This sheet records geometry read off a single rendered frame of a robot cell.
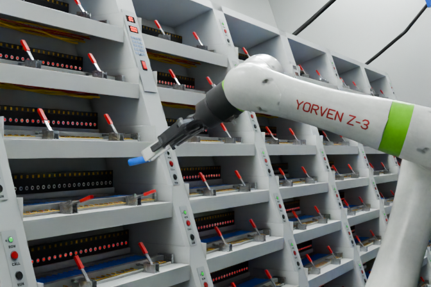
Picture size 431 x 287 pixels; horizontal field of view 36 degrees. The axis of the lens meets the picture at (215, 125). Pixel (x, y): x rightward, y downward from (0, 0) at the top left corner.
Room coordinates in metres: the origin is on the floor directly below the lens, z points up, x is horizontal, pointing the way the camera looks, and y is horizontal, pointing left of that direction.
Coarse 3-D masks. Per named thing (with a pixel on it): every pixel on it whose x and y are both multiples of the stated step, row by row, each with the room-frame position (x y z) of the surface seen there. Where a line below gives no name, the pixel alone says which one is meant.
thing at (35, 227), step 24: (48, 192) 1.75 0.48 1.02; (72, 192) 1.84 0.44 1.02; (96, 192) 1.93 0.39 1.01; (144, 192) 1.98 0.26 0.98; (168, 192) 1.96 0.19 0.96; (48, 216) 1.52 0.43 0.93; (72, 216) 1.57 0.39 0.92; (96, 216) 1.65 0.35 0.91; (120, 216) 1.74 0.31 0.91; (144, 216) 1.84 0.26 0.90; (168, 216) 1.95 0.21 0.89
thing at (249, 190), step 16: (192, 176) 2.44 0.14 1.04; (208, 176) 2.54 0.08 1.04; (240, 176) 2.46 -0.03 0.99; (192, 192) 2.21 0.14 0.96; (208, 192) 2.21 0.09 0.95; (224, 192) 2.36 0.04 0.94; (240, 192) 2.41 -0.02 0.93; (256, 192) 2.48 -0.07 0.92; (192, 208) 2.07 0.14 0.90; (208, 208) 2.16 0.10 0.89; (224, 208) 2.26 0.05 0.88
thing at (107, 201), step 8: (96, 200) 1.73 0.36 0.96; (104, 200) 1.76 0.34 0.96; (112, 200) 1.79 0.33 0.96; (120, 200) 1.82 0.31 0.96; (144, 200) 1.93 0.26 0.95; (24, 208) 1.50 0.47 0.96; (32, 208) 1.52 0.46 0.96; (40, 208) 1.55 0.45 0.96; (48, 208) 1.57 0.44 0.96; (56, 208) 1.59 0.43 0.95
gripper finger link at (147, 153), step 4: (152, 144) 1.68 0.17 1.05; (148, 148) 1.68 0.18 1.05; (160, 148) 1.67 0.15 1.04; (164, 148) 1.67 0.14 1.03; (144, 152) 1.69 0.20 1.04; (148, 152) 1.69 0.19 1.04; (152, 152) 1.68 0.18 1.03; (156, 152) 1.68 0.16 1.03; (144, 156) 1.69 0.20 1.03; (148, 156) 1.69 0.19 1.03; (152, 156) 1.68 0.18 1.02
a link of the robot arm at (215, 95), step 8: (216, 88) 1.56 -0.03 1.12; (208, 96) 1.57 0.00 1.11; (216, 96) 1.55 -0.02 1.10; (224, 96) 1.54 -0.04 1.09; (208, 104) 1.56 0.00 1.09; (216, 104) 1.56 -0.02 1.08; (224, 104) 1.55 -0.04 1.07; (216, 112) 1.57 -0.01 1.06; (224, 112) 1.56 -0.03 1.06; (232, 112) 1.57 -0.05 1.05; (240, 112) 1.58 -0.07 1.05; (224, 120) 1.59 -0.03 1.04; (232, 120) 1.59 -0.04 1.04
